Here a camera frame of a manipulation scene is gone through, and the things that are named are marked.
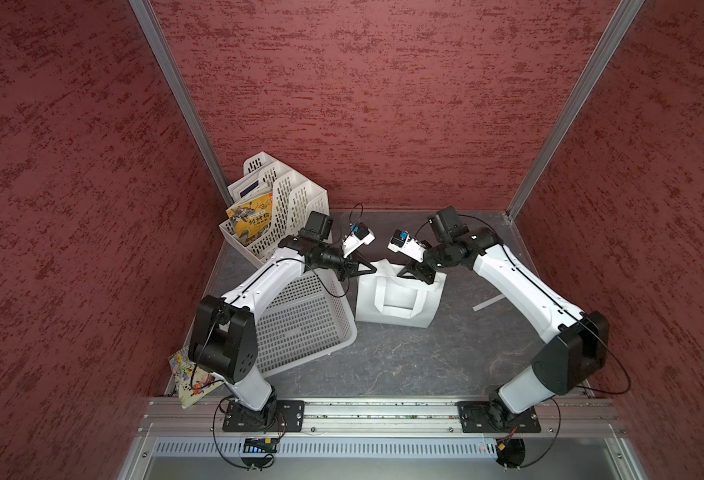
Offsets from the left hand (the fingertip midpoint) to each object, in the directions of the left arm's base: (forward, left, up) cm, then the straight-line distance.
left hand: (370, 273), depth 78 cm
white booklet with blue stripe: (+29, +40, +3) cm, 49 cm away
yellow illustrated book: (+24, +40, -4) cm, 46 cm away
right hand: (+1, -10, -1) cm, 10 cm away
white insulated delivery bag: (-6, -5, -3) cm, 8 cm away
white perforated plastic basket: (-4, +18, -21) cm, 28 cm away
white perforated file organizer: (+26, +23, 0) cm, 35 cm away
